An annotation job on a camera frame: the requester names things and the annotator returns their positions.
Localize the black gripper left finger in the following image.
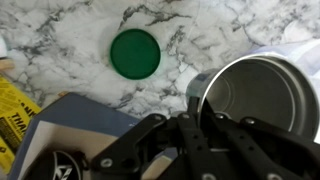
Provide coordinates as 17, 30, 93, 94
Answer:
89, 96, 241, 180

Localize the black disc with white logo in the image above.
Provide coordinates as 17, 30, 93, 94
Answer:
31, 149, 89, 180

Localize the dark blue cardboard box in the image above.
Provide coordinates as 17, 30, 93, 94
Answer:
6, 92, 178, 180

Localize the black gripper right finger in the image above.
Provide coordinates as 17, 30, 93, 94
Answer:
201, 99, 320, 180

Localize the wooden block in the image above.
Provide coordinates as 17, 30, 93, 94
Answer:
0, 59, 16, 72

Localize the green round plastic lid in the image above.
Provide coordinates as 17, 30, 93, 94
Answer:
109, 28, 162, 81

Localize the yellow printed paper sheet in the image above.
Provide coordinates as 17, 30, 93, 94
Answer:
0, 74, 43, 174

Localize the silver metal cup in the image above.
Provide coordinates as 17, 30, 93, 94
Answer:
196, 53, 320, 143

